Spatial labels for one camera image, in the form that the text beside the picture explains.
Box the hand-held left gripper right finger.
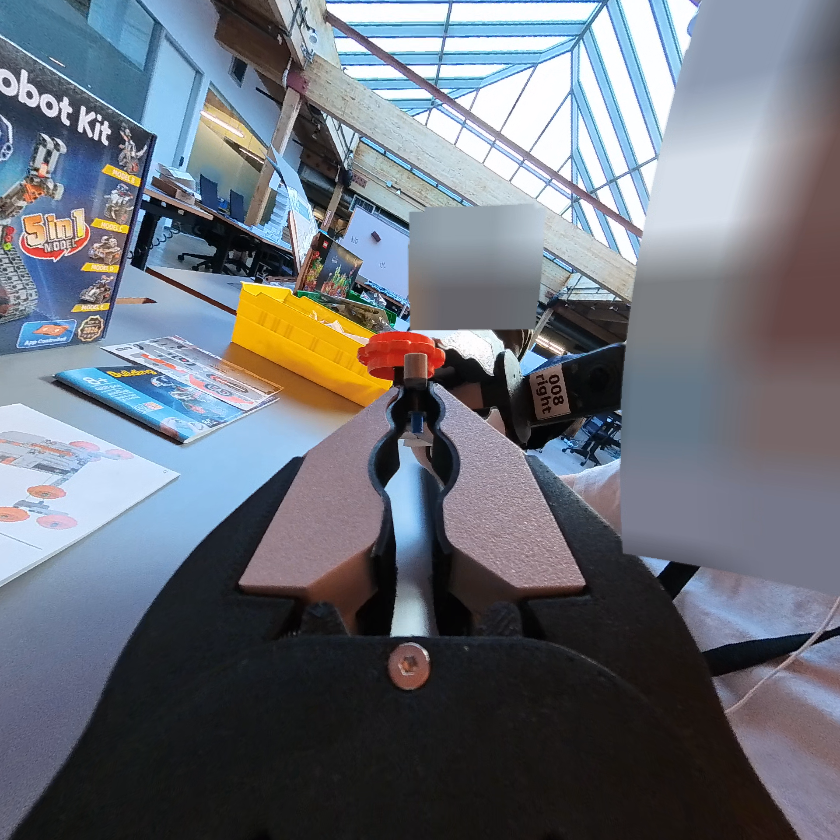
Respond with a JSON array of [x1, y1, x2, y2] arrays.
[[425, 385, 587, 636]]

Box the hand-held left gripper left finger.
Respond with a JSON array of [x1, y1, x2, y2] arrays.
[[239, 386, 403, 636]]

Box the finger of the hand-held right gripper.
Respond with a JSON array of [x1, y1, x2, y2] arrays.
[[430, 330, 509, 421]]

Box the grey toy beam assembly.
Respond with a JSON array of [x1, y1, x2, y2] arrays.
[[402, 353, 434, 448]]

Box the orange gear wheel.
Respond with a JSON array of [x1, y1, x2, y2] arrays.
[[357, 331, 447, 382]]

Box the grey desk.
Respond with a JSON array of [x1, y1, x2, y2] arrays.
[[0, 262, 421, 834]]

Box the clear plastic bags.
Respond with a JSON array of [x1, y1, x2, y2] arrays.
[[314, 303, 395, 339]]

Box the dark printed toy box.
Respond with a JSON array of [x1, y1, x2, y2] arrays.
[[295, 231, 364, 303]]

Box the sticker sheet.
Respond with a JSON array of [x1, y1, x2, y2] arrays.
[[101, 336, 283, 413]]

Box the yellow storage bin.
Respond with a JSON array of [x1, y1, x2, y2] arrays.
[[231, 282, 395, 408]]

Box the blue booklet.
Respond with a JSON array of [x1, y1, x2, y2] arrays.
[[54, 366, 277, 445]]

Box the wooden ceiling beam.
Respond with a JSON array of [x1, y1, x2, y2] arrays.
[[302, 52, 637, 303]]

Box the white instruction booklet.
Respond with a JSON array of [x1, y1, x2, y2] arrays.
[[0, 403, 180, 588]]

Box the glass skylight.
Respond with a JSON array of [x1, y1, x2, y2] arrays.
[[325, 0, 697, 263]]

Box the white t-shirt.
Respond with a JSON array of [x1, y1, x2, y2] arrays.
[[558, 459, 840, 840]]

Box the robot kit box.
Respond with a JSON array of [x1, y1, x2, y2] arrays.
[[0, 36, 158, 357]]

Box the black strap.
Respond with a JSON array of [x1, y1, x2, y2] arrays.
[[656, 561, 840, 678]]

